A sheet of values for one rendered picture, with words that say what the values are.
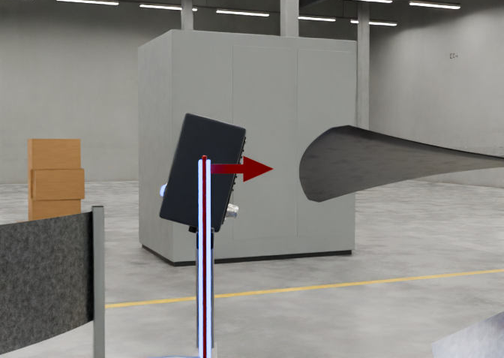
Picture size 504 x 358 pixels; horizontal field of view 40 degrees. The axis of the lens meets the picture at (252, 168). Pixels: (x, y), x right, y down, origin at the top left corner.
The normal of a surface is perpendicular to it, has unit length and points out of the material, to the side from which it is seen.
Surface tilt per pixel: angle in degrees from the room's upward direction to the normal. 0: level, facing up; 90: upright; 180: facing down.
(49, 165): 90
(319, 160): 162
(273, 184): 90
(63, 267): 90
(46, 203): 90
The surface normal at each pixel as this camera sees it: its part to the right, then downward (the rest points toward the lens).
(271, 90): 0.38, 0.04
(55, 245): 0.91, 0.02
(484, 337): -0.65, -0.55
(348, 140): -0.12, 0.97
